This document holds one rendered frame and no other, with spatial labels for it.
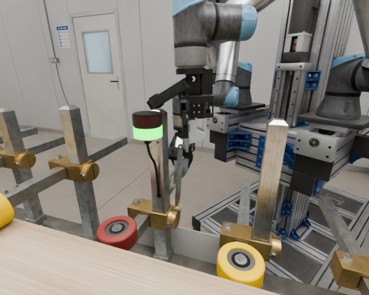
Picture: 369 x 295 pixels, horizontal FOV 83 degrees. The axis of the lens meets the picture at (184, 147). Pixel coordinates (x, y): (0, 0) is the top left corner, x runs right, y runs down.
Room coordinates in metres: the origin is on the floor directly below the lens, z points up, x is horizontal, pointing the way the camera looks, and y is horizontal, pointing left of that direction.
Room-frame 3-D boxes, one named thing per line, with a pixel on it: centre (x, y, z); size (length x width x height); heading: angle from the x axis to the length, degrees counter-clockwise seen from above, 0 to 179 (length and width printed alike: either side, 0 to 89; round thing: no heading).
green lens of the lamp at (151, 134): (0.42, 0.08, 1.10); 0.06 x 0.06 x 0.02
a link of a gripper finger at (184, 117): (0.51, 0.00, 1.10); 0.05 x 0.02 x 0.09; 2
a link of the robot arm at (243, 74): (1.24, -0.31, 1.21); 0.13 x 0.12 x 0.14; 69
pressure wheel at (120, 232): (0.35, 0.14, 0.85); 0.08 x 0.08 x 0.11
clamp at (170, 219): (0.47, 0.08, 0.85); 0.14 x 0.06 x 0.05; 72
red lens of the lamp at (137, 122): (0.42, 0.08, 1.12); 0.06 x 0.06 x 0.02
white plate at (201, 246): (0.48, 0.03, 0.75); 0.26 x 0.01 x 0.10; 72
